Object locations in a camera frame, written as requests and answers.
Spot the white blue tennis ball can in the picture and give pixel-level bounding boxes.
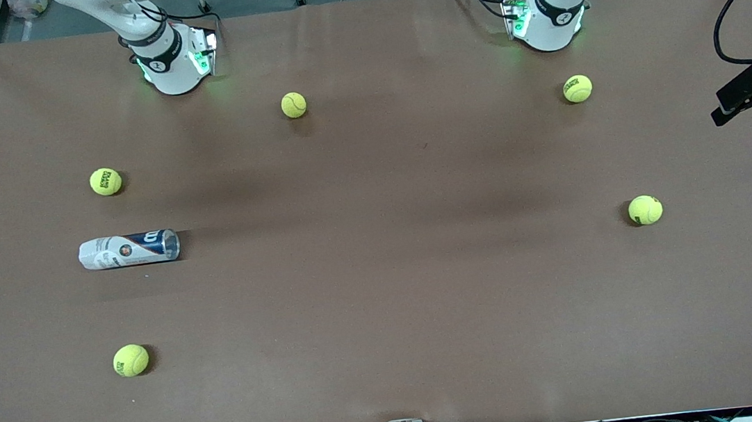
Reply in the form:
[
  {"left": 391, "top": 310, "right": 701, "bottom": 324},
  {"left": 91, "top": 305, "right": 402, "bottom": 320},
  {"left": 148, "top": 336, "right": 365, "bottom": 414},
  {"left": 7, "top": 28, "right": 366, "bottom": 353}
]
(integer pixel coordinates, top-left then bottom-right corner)
[{"left": 76, "top": 227, "right": 183, "bottom": 273}]

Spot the black right base cable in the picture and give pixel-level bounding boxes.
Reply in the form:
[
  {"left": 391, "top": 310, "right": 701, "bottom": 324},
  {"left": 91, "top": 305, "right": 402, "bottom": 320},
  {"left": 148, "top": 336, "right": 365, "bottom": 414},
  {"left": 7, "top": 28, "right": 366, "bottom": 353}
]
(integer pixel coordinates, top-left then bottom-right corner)
[{"left": 113, "top": 0, "right": 224, "bottom": 57}]

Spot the brown table cover sheet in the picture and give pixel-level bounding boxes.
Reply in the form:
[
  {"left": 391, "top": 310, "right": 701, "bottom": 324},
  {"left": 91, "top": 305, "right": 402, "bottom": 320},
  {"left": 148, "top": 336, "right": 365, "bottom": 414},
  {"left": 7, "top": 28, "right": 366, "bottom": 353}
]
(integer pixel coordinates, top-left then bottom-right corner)
[{"left": 0, "top": 0, "right": 752, "bottom": 422}]

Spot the clear plastic bag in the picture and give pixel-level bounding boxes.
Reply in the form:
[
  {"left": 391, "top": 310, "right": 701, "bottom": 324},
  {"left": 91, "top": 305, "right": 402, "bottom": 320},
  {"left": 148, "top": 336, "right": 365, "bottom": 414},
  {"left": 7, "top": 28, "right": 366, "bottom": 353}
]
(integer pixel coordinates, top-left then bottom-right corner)
[{"left": 6, "top": 0, "right": 52, "bottom": 22}]

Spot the yellow tennis ball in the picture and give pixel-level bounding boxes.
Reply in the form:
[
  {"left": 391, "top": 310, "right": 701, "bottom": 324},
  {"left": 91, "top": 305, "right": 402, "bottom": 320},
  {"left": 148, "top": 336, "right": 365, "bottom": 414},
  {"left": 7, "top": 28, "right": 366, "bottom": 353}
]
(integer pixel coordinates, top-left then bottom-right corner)
[
  {"left": 89, "top": 166, "right": 124, "bottom": 198},
  {"left": 280, "top": 90, "right": 309, "bottom": 120},
  {"left": 627, "top": 193, "right": 665, "bottom": 227},
  {"left": 111, "top": 343, "right": 152, "bottom": 379},
  {"left": 561, "top": 73, "right": 594, "bottom": 105}
]

